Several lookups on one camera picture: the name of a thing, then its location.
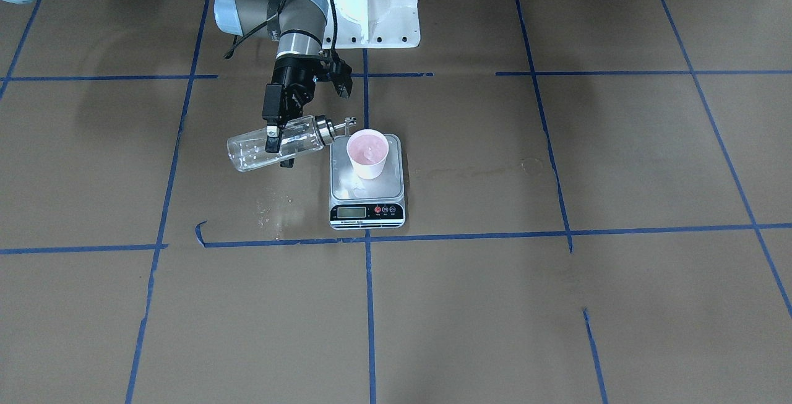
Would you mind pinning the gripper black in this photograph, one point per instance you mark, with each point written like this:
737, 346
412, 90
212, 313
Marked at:
289, 81

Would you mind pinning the white pillar with base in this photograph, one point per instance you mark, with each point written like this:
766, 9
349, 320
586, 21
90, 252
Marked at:
373, 24

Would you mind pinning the glass sauce bottle metal spout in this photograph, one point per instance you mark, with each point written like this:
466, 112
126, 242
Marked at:
300, 136

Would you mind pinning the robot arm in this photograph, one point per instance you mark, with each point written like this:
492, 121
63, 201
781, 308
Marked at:
296, 25

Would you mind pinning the pink plastic cup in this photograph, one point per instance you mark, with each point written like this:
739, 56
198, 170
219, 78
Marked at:
368, 150

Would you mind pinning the digital kitchen scale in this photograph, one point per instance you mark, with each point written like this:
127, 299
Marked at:
358, 203

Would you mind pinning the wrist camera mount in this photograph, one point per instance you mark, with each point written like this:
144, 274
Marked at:
335, 70

